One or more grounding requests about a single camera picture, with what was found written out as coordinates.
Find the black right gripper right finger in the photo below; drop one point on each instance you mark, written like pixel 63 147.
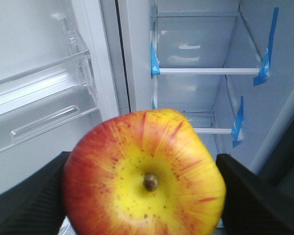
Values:
pixel 252 206

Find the clear upper door bin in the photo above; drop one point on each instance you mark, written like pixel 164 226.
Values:
pixel 41 99

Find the fridge door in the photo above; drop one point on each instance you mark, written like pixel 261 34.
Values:
pixel 30 38

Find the red yellow apple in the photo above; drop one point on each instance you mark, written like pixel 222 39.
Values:
pixel 143 173

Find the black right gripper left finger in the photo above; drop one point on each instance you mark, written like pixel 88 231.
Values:
pixel 34 206

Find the white open fridge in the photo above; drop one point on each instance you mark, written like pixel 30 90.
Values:
pixel 227 65

